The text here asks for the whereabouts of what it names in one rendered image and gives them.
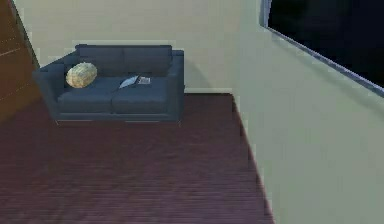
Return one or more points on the yellow round cushion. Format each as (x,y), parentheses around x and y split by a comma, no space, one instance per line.
(81,75)

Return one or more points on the brown wooden door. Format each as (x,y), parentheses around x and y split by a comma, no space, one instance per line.
(15,66)

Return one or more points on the dark blue sofa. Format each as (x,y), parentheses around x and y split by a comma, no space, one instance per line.
(140,100)

